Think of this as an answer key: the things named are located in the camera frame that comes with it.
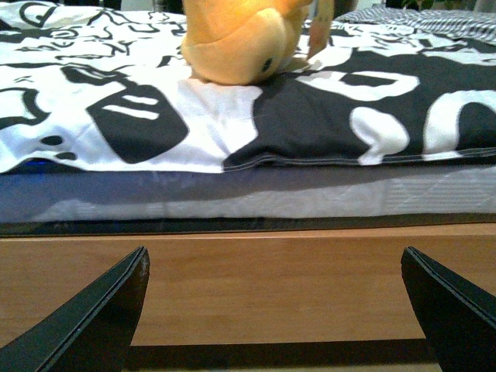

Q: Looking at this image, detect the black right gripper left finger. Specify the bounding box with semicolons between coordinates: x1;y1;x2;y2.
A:
1;246;150;371

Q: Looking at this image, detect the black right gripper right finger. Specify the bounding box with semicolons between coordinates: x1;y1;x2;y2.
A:
401;246;495;371

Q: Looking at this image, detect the orange plush toy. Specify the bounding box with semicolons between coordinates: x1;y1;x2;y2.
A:
181;0;335;85

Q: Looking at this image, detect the white mattress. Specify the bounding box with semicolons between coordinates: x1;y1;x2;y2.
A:
1;164;495;223

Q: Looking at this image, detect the black and white duvet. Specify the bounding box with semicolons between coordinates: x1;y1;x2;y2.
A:
1;1;495;173

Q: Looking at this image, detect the striped grey pillow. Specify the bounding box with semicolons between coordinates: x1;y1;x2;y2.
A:
336;7;495;45

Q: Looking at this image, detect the wooden bed frame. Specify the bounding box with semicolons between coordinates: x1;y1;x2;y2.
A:
1;214;495;371

